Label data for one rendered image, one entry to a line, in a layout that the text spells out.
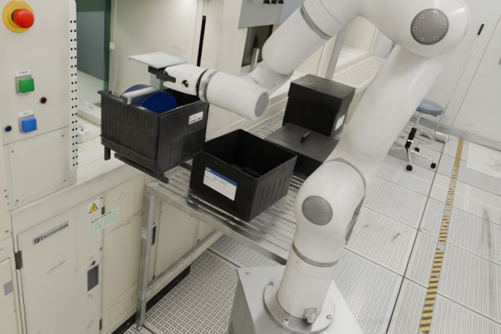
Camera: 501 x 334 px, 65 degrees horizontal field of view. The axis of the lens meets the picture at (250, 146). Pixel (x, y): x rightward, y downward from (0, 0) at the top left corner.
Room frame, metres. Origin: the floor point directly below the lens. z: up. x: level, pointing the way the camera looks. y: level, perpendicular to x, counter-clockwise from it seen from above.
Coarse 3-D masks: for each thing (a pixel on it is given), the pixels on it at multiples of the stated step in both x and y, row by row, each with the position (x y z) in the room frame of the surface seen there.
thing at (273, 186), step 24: (216, 144) 1.32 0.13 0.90; (240, 144) 1.43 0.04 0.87; (264, 144) 1.38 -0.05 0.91; (192, 168) 1.20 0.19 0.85; (216, 168) 1.15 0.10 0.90; (240, 168) 1.41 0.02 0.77; (264, 168) 1.36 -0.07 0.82; (288, 168) 1.25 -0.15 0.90; (216, 192) 1.14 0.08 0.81; (240, 192) 1.09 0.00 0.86; (264, 192) 1.13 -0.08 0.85; (240, 216) 1.08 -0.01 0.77
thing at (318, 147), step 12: (276, 132) 1.65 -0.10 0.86; (288, 132) 1.67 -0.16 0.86; (300, 132) 1.70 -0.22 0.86; (312, 132) 1.73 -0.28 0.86; (276, 144) 1.52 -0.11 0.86; (288, 144) 1.54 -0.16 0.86; (300, 144) 1.57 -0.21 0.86; (312, 144) 1.59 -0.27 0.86; (324, 144) 1.62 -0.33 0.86; (336, 144) 1.65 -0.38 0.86; (300, 156) 1.47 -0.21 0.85; (312, 156) 1.47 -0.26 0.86; (324, 156) 1.50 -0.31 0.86; (300, 168) 1.47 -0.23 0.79; (312, 168) 1.45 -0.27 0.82
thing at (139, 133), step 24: (192, 96) 1.08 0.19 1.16; (120, 120) 0.92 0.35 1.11; (144, 120) 0.88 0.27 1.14; (168, 120) 0.90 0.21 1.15; (192, 120) 0.99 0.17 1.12; (120, 144) 0.92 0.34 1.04; (144, 144) 0.88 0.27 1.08; (168, 144) 0.90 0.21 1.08; (192, 144) 1.00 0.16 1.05; (144, 168) 0.94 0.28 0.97; (168, 168) 0.91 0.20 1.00
